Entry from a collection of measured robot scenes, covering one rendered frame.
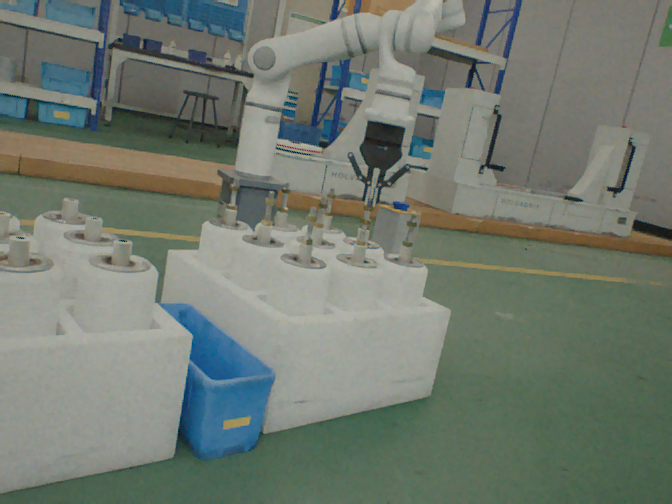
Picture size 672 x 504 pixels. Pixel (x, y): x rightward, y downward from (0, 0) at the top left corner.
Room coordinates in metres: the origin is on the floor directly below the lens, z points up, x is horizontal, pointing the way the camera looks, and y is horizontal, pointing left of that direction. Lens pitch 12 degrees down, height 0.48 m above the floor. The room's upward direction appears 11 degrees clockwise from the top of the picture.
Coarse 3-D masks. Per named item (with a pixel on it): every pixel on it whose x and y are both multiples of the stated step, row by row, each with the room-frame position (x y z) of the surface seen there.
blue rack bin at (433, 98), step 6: (426, 90) 7.09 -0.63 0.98; (432, 90) 7.11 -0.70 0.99; (438, 90) 7.00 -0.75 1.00; (426, 96) 6.54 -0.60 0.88; (432, 96) 7.08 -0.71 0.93; (438, 96) 6.97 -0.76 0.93; (420, 102) 6.60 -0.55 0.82; (426, 102) 6.56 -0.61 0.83; (432, 102) 6.59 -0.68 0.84; (438, 102) 6.62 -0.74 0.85; (438, 108) 6.64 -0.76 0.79
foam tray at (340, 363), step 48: (192, 288) 1.05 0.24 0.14; (240, 288) 0.98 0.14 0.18; (240, 336) 0.93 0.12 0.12; (288, 336) 0.86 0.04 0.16; (336, 336) 0.92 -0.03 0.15; (384, 336) 1.00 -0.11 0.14; (432, 336) 1.09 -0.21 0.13; (288, 384) 0.87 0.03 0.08; (336, 384) 0.94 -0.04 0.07; (384, 384) 1.02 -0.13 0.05; (432, 384) 1.11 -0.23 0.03
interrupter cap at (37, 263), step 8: (0, 256) 0.68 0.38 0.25; (32, 256) 0.70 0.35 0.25; (40, 256) 0.71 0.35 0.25; (0, 264) 0.65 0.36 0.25; (8, 264) 0.66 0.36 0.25; (32, 264) 0.68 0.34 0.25; (40, 264) 0.68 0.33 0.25; (48, 264) 0.68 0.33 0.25; (16, 272) 0.64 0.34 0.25; (24, 272) 0.65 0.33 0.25; (32, 272) 0.65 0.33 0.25
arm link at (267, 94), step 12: (288, 72) 1.56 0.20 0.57; (252, 84) 1.58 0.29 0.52; (264, 84) 1.57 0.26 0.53; (276, 84) 1.57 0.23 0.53; (288, 84) 1.57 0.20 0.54; (252, 96) 1.51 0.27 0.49; (264, 96) 1.51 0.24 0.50; (276, 96) 1.54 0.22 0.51; (264, 108) 1.51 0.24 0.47; (276, 108) 1.52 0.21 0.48
